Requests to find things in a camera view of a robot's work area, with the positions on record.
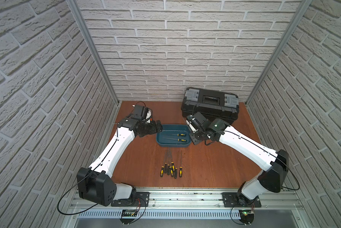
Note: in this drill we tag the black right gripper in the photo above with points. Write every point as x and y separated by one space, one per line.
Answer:
194 141

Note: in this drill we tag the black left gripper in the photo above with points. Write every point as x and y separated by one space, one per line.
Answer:
152 127

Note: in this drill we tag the file nine yellow black handle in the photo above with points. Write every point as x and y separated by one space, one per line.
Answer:
178 140

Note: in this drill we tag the file ten yellow black handle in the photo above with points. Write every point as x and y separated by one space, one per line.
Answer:
179 135

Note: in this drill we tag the teal plastic storage box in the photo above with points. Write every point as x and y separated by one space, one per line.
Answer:
173 129

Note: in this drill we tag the file seven yellow black handle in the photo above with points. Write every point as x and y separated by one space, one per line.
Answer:
180 168

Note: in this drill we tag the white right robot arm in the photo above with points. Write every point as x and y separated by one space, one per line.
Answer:
273 164

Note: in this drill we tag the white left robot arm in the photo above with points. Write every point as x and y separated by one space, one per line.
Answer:
95 183

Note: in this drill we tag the black plastic toolbox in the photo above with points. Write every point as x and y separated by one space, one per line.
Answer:
211 104

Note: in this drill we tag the left base circuit board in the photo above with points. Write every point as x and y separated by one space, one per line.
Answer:
129 213

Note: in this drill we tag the base circuit board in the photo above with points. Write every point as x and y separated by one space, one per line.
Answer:
244 214
129 213

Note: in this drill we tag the right base circuit board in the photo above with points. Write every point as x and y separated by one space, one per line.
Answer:
244 214

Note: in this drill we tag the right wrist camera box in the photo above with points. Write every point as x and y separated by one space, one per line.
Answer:
197 122

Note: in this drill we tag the file two yellow black handle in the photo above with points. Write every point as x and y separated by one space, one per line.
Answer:
165 168

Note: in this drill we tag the file five yellow black handle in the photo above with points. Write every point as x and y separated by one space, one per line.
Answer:
173 166

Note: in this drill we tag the file three yellow black handle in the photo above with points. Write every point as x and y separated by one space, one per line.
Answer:
168 162

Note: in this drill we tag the file one yellow black handle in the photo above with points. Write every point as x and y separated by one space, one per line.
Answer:
162 168

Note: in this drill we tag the file four yellow black handle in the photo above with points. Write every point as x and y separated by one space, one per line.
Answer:
170 168

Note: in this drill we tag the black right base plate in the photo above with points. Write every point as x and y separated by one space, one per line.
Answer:
233 199

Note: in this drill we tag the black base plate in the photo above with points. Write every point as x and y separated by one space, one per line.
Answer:
233 199
136 199

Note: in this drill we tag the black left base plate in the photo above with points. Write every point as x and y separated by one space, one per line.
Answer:
136 199

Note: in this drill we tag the aluminium front rail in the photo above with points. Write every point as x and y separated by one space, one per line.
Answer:
186 203

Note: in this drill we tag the aluminium corner post left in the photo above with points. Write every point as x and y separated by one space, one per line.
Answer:
92 48

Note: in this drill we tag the aluminium corner post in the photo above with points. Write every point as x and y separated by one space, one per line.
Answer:
92 48
297 17

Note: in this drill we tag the aluminium corner post right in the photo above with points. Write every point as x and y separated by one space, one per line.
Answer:
297 17

